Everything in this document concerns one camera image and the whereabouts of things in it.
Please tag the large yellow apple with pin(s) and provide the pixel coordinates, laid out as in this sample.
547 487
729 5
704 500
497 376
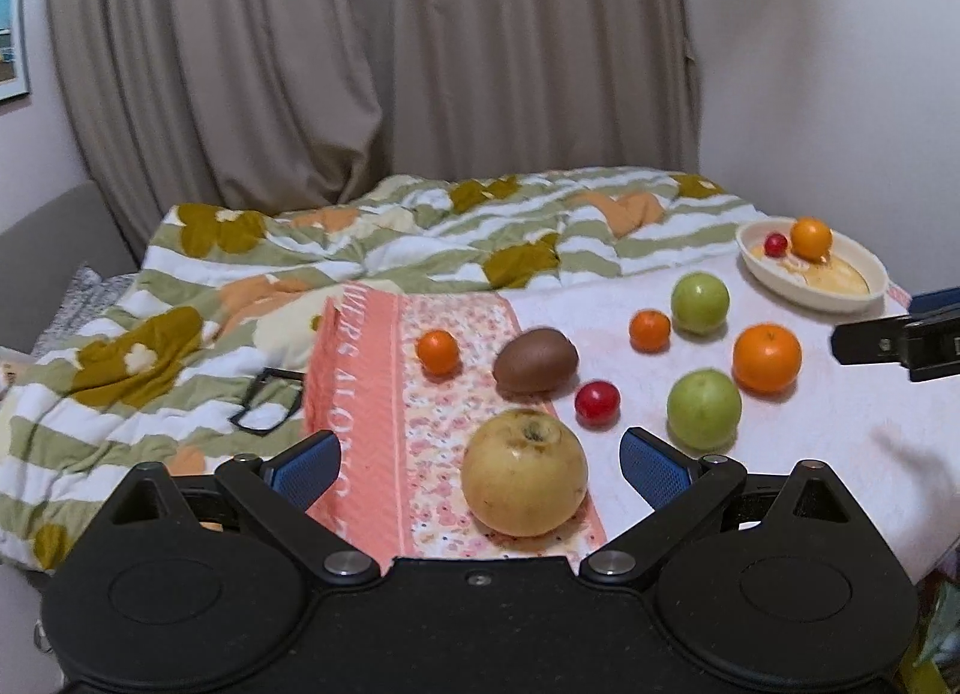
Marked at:
523 475

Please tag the pink floral towel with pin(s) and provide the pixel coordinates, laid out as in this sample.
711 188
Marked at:
375 394

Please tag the small orange mandarin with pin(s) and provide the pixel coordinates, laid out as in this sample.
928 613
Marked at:
649 331
437 352

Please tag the green yellow packaging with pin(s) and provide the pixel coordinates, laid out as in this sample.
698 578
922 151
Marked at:
941 634

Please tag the grey patterned pillow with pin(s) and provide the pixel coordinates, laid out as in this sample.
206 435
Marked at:
82 304

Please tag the brown kiwi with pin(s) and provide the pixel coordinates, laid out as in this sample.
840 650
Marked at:
534 362

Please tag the striped floral quilt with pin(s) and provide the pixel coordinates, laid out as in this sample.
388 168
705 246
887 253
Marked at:
225 304

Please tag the large orange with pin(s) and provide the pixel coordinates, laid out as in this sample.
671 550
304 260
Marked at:
766 359

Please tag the medium orange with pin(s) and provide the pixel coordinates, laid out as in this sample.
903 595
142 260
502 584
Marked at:
811 238

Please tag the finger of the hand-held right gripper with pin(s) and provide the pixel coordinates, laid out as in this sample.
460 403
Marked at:
937 302
870 343

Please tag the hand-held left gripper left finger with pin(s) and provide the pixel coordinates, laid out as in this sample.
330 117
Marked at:
304 473

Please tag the green apple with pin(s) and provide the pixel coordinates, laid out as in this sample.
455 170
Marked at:
700 303
703 410

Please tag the beige curtain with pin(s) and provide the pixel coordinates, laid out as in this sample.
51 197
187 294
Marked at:
337 63

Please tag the black eyeglasses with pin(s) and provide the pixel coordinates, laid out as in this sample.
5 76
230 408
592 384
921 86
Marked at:
259 427

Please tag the white blanket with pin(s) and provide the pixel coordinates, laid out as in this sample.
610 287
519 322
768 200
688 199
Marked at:
825 454

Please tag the framed wall picture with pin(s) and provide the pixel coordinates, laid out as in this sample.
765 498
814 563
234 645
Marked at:
9 33

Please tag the small red fruit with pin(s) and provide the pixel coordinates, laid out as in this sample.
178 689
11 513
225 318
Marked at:
775 243
598 402

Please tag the grey headboard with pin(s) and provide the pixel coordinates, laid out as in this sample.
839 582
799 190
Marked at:
52 244

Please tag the cream oval bowl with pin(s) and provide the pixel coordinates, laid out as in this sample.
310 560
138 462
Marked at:
832 289

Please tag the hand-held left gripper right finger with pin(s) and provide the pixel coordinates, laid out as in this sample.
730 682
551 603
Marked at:
654 469

